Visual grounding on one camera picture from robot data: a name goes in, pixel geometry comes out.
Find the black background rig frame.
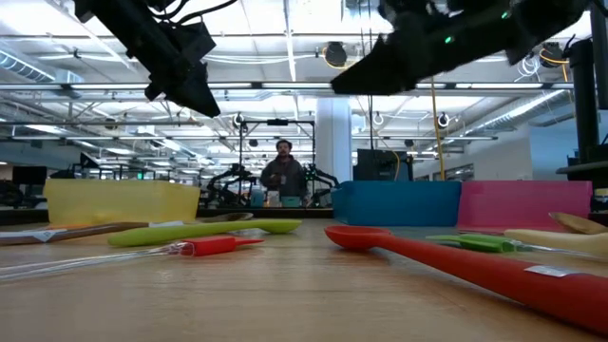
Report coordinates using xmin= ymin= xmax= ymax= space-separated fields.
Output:
xmin=239 ymin=119 xmax=317 ymax=208

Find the red spatula clear handle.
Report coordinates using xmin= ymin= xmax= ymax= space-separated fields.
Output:
xmin=0 ymin=236 xmax=265 ymax=282

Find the pink plastic bin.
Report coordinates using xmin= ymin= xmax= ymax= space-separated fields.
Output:
xmin=456 ymin=180 xmax=594 ymax=235

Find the blue plastic bin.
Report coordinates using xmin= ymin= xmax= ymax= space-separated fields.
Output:
xmin=331 ymin=180 xmax=463 ymax=227

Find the lime green silicone spoon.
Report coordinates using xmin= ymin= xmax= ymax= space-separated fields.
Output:
xmin=106 ymin=218 xmax=303 ymax=248

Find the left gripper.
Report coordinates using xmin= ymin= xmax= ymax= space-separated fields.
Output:
xmin=142 ymin=21 xmax=222 ymax=119

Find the black side shelf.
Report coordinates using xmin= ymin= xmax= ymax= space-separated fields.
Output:
xmin=555 ymin=160 xmax=608 ymax=191

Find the person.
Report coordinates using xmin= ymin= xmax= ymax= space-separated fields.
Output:
xmin=259 ymin=139 xmax=309 ymax=200

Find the cream handled steel knife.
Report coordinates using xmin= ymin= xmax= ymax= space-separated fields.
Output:
xmin=503 ymin=228 xmax=608 ymax=260

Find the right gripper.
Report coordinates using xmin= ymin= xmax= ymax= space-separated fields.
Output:
xmin=330 ymin=0 xmax=504 ymax=96

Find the black background cabinet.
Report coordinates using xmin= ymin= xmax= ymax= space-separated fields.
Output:
xmin=355 ymin=148 xmax=414 ymax=182

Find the yellow hanging power cable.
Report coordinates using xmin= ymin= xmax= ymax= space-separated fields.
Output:
xmin=428 ymin=78 xmax=448 ymax=182

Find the yellow plastic bin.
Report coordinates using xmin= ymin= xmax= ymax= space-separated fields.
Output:
xmin=43 ymin=179 xmax=201 ymax=226

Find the black background monitor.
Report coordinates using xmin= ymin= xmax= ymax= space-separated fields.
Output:
xmin=11 ymin=165 xmax=48 ymax=187

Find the black ceiling cable reel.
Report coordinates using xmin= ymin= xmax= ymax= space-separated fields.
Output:
xmin=540 ymin=41 xmax=565 ymax=67
xmin=324 ymin=41 xmax=349 ymax=68

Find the green spatula clear handle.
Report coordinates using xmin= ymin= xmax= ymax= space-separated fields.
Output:
xmin=426 ymin=233 xmax=608 ymax=261

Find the silver ceiling air duct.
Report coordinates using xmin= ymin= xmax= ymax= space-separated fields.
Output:
xmin=0 ymin=49 xmax=86 ymax=86

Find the red silicone spoon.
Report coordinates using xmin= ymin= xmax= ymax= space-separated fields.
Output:
xmin=324 ymin=225 xmax=608 ymax=336

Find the wooden spoon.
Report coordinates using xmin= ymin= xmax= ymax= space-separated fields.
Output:
xmin=0 ymin=212 xmax=255 ymax=247

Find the black upright post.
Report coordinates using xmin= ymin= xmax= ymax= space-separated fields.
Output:
xmin=567 ymin=0 xmax=608 ymax=165

